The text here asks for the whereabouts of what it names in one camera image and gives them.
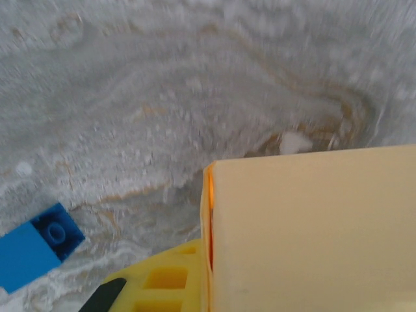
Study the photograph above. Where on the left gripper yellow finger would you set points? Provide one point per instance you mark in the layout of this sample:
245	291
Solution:
136	273

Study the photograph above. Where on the blue toy brick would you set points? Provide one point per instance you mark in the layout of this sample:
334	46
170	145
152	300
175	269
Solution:
26	253

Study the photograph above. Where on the yellow paper box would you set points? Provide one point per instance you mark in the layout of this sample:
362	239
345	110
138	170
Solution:
308	227

